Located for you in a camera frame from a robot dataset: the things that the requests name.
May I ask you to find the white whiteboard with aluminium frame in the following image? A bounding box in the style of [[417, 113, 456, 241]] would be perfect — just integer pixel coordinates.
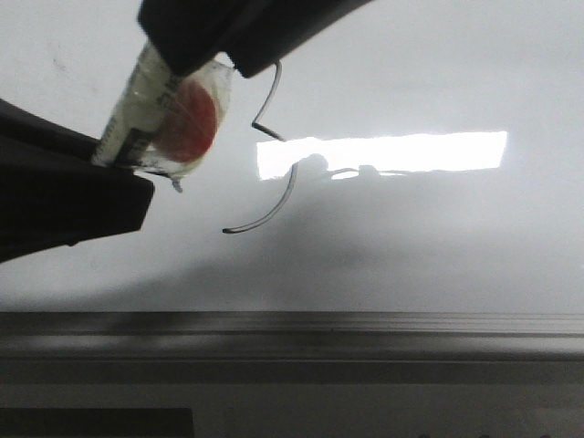
[[1, 1, 583, 384]]

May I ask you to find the white black whiteboard marker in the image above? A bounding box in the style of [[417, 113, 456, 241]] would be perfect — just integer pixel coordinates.
[[91, 42, 182, 167]]

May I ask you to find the red round magnet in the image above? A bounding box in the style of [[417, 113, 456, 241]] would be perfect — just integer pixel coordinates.
[[132, 59, 234, 189]]

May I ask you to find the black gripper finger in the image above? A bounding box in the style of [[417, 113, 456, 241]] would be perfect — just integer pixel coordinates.
[[1, 101, 154, 262], [137, 0, 367, 78]]

